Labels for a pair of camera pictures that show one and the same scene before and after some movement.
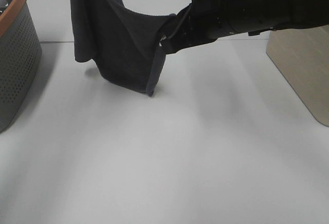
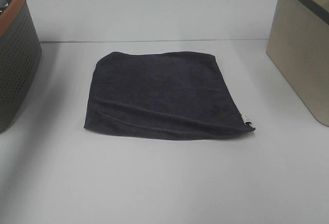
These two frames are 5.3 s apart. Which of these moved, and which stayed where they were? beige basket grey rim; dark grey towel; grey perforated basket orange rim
Moved: dark grey towel
Stayed: grey perforated basket orange rim; beige basket grey rim
